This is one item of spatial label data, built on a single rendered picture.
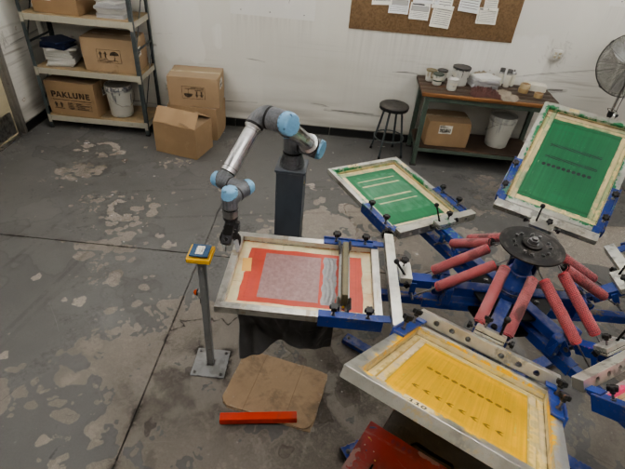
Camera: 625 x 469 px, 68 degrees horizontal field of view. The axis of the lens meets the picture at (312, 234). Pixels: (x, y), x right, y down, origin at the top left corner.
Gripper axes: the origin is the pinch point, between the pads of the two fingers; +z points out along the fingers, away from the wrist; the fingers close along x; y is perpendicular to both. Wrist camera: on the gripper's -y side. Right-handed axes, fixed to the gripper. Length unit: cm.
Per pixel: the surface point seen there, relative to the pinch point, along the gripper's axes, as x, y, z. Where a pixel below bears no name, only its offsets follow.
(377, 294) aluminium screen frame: -74, -11, 9
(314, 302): -44.3, -17.4, 12.7
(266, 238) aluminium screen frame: -14.3, 24.9, 9.8
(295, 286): -33.8, -7.2, 12.7
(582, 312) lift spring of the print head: -162, -26, -7
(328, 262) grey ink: -50, 12, 12
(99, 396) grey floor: 80, -22, 108
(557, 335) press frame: -154, -31, 3
